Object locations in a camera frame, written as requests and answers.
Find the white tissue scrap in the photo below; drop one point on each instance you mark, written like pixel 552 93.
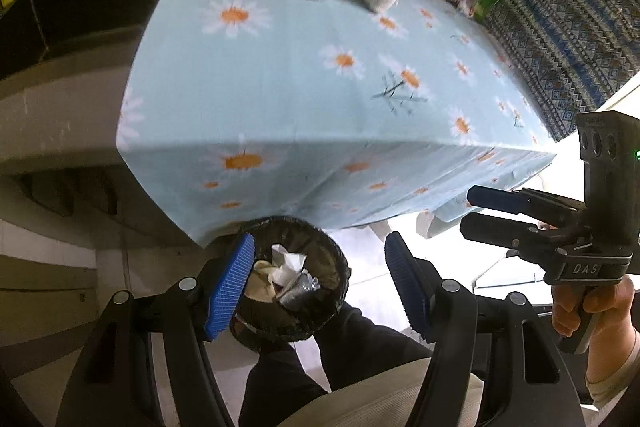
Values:
pixel 287 263

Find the white table leg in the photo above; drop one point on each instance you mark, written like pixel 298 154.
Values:
pixel 383 234
pixel 435 225

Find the person's right forearm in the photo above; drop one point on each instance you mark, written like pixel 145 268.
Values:
pixel 617 379

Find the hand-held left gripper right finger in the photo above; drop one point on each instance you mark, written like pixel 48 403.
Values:
pixel 407 287

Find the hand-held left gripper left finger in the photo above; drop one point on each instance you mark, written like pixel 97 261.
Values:
pixel 230 287

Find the grey foil wrapper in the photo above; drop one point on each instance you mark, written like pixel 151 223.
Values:
pixel 300 293

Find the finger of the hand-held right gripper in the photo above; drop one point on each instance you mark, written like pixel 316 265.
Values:
pixel 495 229
pixel 495 198

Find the blue patterned blanket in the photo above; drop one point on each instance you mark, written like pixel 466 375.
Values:
pixel 575 22

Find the beige paper scrap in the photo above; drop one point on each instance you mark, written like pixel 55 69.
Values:
pixel 260 288

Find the daisy print blue tablecloth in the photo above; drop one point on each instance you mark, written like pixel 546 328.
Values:
pixel 300 82

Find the person's right hand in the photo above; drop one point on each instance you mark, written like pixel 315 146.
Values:
pixel 617 317

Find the black trash bin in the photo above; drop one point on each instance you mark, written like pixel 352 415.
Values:
pixel 331 257

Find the person's dark trousered leg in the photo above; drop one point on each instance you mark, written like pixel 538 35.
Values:
pixel 290 372

